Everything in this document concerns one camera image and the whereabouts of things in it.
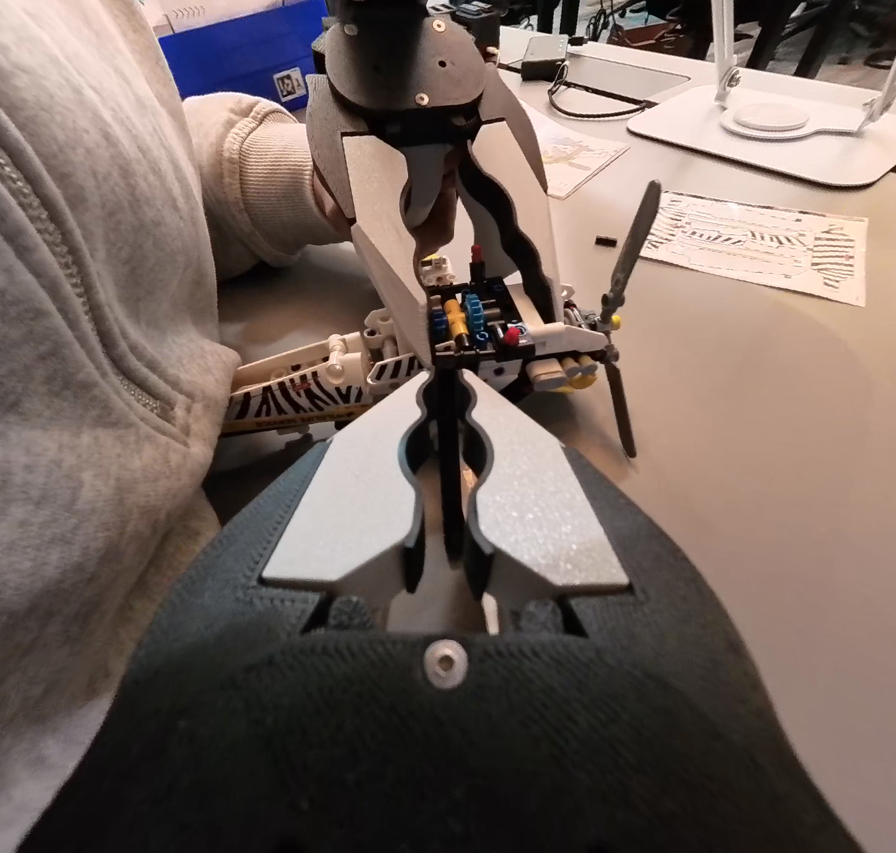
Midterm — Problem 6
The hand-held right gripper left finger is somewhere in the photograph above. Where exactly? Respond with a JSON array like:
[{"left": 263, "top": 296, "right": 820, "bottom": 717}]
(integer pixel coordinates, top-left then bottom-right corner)
[{"left": 260, "top": 371, "right": 438, "bottom": 631}]

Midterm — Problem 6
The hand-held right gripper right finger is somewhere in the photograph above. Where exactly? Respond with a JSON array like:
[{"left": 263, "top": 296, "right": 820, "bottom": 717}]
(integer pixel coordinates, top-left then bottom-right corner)
[{"left": 463, "top": 370, "right": 631, "bottom": 631}]

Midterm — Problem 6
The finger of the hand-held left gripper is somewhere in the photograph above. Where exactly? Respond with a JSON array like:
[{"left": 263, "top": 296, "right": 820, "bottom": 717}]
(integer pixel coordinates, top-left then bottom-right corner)
[
  {"left": 342, "top": 130, "right": 433, "bottom": 372},
  {"left": 458, "top": 121, "right": 567, "bottom": 327}
]

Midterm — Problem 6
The lego instruction booklet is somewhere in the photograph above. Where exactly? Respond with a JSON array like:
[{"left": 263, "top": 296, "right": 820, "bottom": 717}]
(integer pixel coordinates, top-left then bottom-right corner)
[{"left": 539, "top": 118, "right": 631, "bottom": 200}]

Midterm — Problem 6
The zebra striped lego airplane model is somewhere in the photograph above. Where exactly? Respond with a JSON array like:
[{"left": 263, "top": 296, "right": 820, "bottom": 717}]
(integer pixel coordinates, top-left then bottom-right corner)
[{"left": 220, "top": 181, "right": 662, "bottom": 459}]

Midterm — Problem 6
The person's left forearm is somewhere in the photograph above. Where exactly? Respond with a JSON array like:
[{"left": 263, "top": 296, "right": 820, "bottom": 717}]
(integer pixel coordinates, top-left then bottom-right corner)
[{"left": 182, "top": 93, "right": 351, "bottom": 281}]

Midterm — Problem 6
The person's left hand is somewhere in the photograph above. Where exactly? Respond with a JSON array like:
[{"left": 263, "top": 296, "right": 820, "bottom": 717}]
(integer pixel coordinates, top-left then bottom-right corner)
[{"left": 412, "top": 155, "right": 470, "bottom": 260}]

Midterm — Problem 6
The white power adapter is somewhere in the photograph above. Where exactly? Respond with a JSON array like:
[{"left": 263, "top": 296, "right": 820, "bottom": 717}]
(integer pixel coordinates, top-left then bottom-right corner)
[{"left": 521, "top": 35, "right": 570, "bottom": 81}]

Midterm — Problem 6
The labelled blue plastic bin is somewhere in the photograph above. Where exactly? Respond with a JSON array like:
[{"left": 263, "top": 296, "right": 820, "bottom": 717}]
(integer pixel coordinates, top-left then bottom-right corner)
[{"left": 157, "top": 0, "right": 330, "bottom": 106}]

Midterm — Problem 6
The zebra sticker sheet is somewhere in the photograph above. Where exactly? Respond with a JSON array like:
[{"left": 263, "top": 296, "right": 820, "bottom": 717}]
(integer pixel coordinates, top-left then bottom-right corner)
[{"left": 640, "top": 191, "right": 869, "bottom": 306}]

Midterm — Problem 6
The person's grey hoodie torso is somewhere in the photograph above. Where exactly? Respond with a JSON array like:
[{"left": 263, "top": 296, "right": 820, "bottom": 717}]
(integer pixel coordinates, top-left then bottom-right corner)
[{"left": 0, "top": 0, "right": 243, "bottom": 853}]

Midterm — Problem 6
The black cable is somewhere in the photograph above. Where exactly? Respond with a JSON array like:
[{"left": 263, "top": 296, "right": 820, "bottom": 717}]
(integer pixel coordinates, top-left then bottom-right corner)
[{"left": 549, "top": 62, "right": 659, "bottom": 120}]

